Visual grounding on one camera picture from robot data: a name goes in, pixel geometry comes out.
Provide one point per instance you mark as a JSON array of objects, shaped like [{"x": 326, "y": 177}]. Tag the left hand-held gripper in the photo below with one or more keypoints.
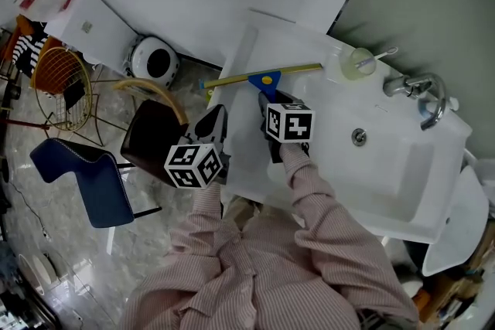
[{"x": 193, "y": 166}]

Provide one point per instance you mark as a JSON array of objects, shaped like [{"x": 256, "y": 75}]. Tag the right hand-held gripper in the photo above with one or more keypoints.
[{"x": 291, "y": 122}]

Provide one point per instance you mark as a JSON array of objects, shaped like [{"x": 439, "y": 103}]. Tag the blue and yellow squeegee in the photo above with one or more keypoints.
[{"x": 267, "y": 80}]

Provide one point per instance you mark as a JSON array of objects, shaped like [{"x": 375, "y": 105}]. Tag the person's left forearm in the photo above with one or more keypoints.
[{"x": 207, "y": 205}]

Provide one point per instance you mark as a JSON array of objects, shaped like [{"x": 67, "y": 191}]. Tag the person's right forearm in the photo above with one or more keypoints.
[{"x": 328, "y": 212}]

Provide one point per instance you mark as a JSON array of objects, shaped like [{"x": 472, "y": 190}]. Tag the curved wooden chair back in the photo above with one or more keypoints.
[{"x": 162, "y": 89}]

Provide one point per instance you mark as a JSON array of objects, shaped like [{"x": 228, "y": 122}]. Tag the dark brown chair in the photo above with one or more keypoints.
[{"x": 151, "y": 139}]

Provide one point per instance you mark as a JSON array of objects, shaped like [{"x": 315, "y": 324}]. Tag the round white appliance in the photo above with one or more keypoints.
[{"x": 154, "y": 62}]

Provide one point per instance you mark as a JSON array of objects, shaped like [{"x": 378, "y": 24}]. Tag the translucent plastic cup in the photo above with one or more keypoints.
[{"x": 357, "y": 63}]

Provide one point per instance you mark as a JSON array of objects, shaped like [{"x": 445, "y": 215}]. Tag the metal sink drain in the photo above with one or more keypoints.
[{"x": 359, "y": 137}]

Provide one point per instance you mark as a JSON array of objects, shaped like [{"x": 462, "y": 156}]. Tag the white toothbrush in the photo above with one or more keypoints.
[{"x": 381, "y": 55}]

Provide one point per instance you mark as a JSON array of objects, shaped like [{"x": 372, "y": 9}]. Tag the white ceramic sink basin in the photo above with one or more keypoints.
[{"x": 367, "y": 174}]

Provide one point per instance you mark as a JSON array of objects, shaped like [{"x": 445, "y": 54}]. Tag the blue upholstered chair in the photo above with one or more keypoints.
[{"x": 93, "y": 181}]

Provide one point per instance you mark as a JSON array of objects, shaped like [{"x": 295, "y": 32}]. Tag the chrome faucet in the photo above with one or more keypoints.
[{"x": 423, "y": 87}]

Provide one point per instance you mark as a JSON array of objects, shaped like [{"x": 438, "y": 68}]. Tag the white cabinet box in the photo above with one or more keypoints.
[{"x": 93, "y": 31}]

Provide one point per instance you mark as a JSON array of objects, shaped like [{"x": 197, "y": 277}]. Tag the person's striped pink shirt torso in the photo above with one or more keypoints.
[{"x": 251, "y": 282}]

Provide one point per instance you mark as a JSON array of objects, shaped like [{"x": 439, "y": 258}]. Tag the black and white striped cloth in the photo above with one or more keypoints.
[{"x": 27, "y": 50}]

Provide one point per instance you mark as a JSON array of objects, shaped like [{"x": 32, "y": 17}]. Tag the white toilet seat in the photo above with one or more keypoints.
[{"x": 458, "y": 228}]

